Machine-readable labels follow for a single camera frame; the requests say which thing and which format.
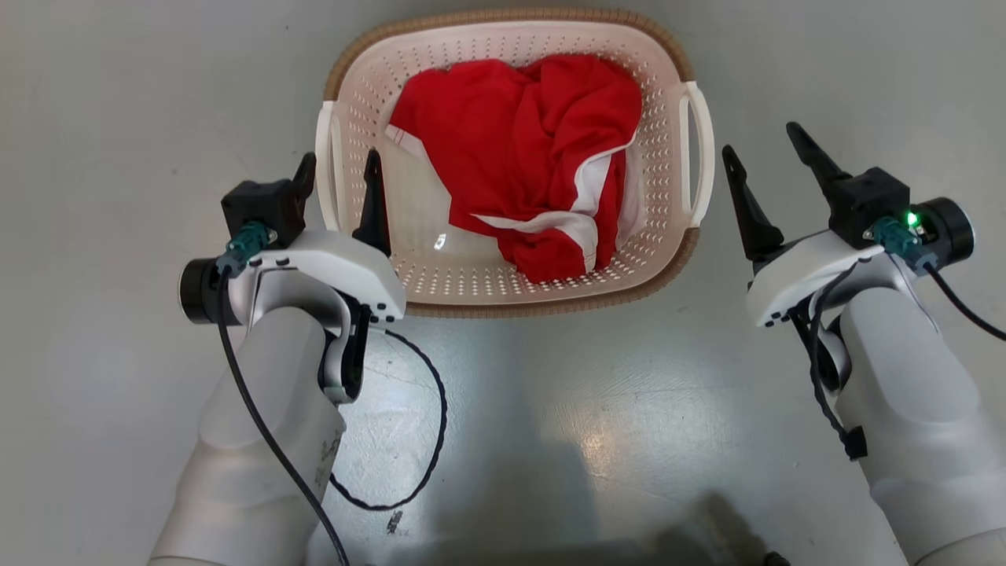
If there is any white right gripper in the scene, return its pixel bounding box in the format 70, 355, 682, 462
721, 121, 976, 329

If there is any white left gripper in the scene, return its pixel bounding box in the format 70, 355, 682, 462
178, 149, 407, 326

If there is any beige perforated plastic laundry basket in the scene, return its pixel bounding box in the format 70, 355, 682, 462
314, 8, 716, 319

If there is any red garment with white stripes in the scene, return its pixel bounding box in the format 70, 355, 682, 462
387, 53, 644, 285

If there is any braided black right arm cable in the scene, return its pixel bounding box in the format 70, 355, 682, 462
788, 264, 869, 462

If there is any braided black arm cable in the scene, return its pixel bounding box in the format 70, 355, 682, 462
788, 264, 869, 462
329, 308, 450, 513

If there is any smooth black right camera cable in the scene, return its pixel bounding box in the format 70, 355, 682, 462
871, 217, 1006, 344

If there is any smooth black camera cable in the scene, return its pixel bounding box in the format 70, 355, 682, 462
871, 217, 1006, 344
215, 222, 351, 566

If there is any smooth black left camera cable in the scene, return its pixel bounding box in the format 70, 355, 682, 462
215, 222, 351, 566

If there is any braided black left arm cable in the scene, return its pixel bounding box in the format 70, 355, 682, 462
329, 308, 450, 513

